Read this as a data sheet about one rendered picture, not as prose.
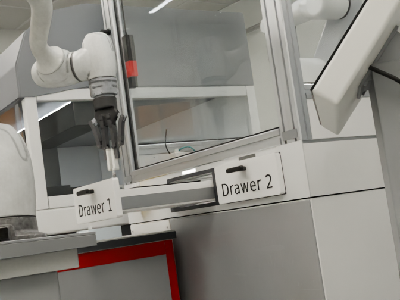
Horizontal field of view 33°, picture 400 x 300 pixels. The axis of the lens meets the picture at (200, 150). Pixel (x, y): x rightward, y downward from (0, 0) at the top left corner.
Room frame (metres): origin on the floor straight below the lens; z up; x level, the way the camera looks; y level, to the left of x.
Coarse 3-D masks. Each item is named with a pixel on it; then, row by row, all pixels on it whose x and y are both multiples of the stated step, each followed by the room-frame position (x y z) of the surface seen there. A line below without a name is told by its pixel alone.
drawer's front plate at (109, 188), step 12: (108, 180) 1.88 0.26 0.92; (96, 192) 1.95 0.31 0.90; (108, 192) 1.89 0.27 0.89; (84, 204) 2.04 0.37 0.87; (96, 204) 1.96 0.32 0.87; (108, 204) 1.90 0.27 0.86; (120, 204) 1.86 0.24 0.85; (84, 216) 2.05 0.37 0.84; (96, 216) 1.97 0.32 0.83; (108, 216) 1.90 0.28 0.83; (120, 216) 1.86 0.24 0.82
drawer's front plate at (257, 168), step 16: (256, 160) 1.84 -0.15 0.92; (272, 160) 1.78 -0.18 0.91; (224, 176) 1.97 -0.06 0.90; (240, 176) 1.90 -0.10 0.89; (256, 176) 1.85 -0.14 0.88; (272, 176) 1.79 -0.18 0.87; (224, 192) 1.98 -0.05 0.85; (240, 192) 1.91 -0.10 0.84; (256, 192) 1.85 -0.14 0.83; (272, 192) 1.80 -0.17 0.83
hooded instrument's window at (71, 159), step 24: (0, 120) 2.97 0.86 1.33; (48, 120) 2.78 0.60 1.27; (72, 120) 2.83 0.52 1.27; (48, 144) 2.77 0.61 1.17; (72, 144) 2.83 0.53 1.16; (48, 168) 2.76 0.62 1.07; (72, 168) 2.82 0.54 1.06; (96, 168) 2.88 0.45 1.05; (120, 168) 2.94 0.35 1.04; (48, 192) 2.76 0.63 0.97; (72, 192) 2.81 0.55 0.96
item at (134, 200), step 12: (120, 192) 1.89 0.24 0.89; (132, 192) 1.91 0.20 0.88; (144, 192) 1.93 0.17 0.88; (156, 192) 1.95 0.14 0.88; (168, 192) 1.97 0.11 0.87; (180, 192) 1.99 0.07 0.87; (192, 192) 2.01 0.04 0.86; (204, 192) 2.04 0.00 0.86; (132, 204) 1.90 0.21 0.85; (144, 204) 1.92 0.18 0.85; (156, 204) 1.94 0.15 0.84; (168, 204) 1.97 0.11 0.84; (180, 204) 1.99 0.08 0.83
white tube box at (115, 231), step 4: (100, 228) 2.24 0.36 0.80; (104, 228) 2.25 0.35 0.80; (108, 228) 2.26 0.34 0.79; (112, 228) 2.27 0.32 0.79; (116, 228) 2.28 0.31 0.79; (120, 228) 2.29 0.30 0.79; (80, 232) 2.26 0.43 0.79; (84, 232) 2.24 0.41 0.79; (96, 232) 2.23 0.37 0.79; (100, 232) 2.24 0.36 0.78; (104, 232) 2.25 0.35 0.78; (108, 232) 2.26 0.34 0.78; (112, 232) 2.27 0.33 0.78; (116, 232) 2.28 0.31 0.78; (120, 232) 2.29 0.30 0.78; (96, 236) 2.23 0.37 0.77; (100, 236) 2.24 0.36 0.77; (104, 236) 2.25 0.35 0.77; (108, 236) 2.26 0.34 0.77; (112, 236) 2.27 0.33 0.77; (116, 236) 2.28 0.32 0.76; (120, 236) 2.29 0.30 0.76
